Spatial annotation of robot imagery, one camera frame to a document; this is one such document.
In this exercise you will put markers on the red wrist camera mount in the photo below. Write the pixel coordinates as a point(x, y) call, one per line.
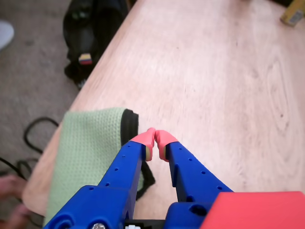
point(257, 212)

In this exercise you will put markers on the green cloth with black trim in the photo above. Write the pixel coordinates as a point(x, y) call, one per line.
point(88, 143)

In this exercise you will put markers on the blurred pink person hand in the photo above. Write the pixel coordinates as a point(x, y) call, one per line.
point(12, 190)

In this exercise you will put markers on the yellow box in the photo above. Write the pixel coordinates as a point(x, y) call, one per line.
point(294, 14)

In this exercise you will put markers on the black backpack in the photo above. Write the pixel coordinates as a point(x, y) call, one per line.
point(85, 31)

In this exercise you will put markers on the white shoe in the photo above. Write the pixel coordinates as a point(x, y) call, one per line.
point(4, 35)

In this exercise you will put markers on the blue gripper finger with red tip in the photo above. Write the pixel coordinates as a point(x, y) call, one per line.
point(193, 176)
point(114, 181)

